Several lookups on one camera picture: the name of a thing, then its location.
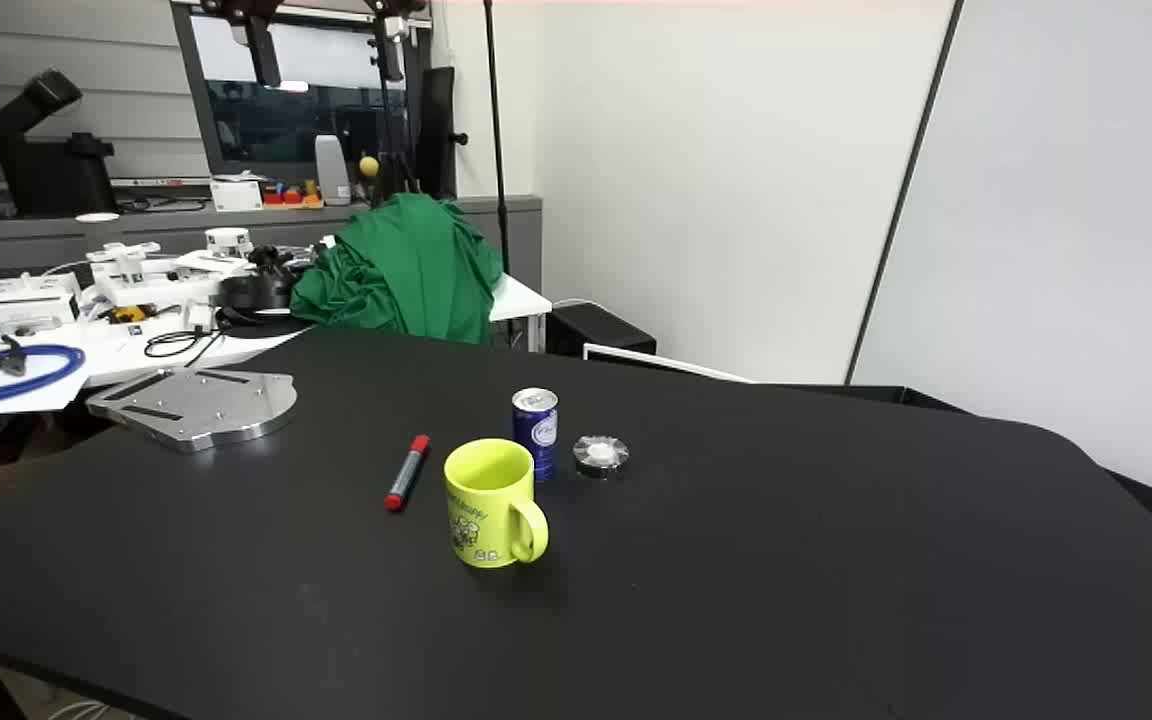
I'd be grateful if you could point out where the red marker pen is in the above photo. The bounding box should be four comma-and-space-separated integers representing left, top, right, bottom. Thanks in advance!
384, 432, 431, 513

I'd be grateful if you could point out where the yellow mug cup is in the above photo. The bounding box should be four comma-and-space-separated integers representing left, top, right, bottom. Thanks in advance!
444, 437, 553, 572

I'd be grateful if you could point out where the blue drink can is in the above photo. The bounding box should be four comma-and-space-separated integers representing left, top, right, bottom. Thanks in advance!
514, 386, 559, 480

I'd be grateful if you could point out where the small round silver object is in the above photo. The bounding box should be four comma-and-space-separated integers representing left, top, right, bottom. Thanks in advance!
574, 437, 627, 477

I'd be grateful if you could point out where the black vertical pole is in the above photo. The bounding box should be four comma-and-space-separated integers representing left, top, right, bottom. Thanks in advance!
480, 0, 514, 270

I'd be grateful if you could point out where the green cloth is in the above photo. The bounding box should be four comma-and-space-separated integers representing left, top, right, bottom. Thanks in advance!
287, 190, 505, 343

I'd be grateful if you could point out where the computer monitor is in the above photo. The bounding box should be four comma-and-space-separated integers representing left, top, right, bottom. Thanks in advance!
171, 0, 431, 182

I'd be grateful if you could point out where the white mechanical parts assembly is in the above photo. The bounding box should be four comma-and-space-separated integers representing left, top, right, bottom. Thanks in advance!
0, 227, 258, 334

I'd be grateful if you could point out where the black microscope stand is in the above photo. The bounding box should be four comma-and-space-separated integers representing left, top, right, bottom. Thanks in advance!
0, 66, 117, 214

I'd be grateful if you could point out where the white side table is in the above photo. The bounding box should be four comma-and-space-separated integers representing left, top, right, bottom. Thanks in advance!
0, 270, 558, 423

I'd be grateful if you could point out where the grey metal base plate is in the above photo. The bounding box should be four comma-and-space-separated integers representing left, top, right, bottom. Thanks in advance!
90, 369, 295, 451

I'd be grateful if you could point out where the blue cable loop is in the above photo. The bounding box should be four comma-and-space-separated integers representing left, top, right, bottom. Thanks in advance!
0, 338, 90, 410

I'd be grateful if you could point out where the black diagonal wall strip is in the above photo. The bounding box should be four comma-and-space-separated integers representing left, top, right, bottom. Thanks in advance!
845, 0, 967, 382

